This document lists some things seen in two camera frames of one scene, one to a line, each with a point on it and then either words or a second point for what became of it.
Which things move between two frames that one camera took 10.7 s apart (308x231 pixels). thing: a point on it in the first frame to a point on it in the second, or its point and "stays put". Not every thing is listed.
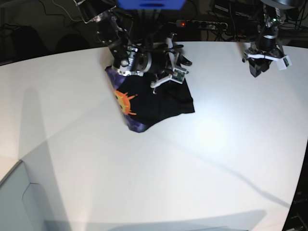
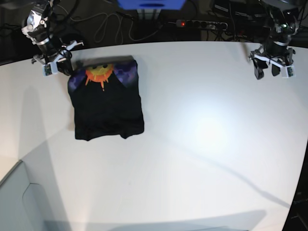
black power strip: [201, 24] stays put
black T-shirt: [140, 106] to [104, 92]
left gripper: [172, 59] to [57, 55]
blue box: [151, 5] stays put
